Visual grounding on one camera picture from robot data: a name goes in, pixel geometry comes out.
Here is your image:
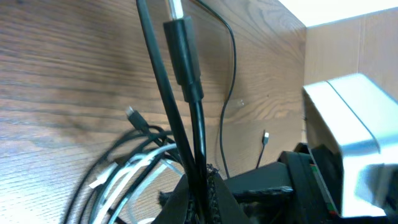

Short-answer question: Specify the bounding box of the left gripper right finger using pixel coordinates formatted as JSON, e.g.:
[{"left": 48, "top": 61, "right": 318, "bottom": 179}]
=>
[{"left": 206, "top": 164, "right": 250, "bottom": 224}]

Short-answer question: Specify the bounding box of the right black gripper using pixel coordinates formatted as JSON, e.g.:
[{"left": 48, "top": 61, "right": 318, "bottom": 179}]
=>
[{"left": 225, "top": 143, "right": 342, "bottom": 223}]

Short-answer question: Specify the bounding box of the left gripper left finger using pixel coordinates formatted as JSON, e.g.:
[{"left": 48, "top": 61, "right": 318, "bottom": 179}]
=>
[{"left": 152, "top": 175, "right": 190, "bottom": 224}]

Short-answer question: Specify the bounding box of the white usb cable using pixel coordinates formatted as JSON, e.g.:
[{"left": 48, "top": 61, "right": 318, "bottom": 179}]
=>
[{"left": 88, "top": 143, "right": 184, "bottom": 224}]

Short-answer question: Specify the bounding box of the black usb cable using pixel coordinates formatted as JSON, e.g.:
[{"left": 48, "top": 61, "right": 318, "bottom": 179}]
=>
[
  {"left": 194, "top": 0, "right": 270, "bottom": 180},
  {"left": 62, "top": 0, "right": 209, "bottom": 224}
]

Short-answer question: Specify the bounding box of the clear tape piece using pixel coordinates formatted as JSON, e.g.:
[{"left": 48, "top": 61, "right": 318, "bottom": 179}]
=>
[{"left": 233, "top": 99, "right": 244, "bottom": 108}]

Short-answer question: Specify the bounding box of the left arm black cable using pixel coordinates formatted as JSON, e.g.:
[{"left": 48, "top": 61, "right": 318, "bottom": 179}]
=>
[{"left": 135, "top": 0, "right": 200, "bottom": 200}]

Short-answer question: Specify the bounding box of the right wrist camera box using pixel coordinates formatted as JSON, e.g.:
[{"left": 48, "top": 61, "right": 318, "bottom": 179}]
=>
[{"left": 302, "top": 73, "right": 397, "bottom": 218}]

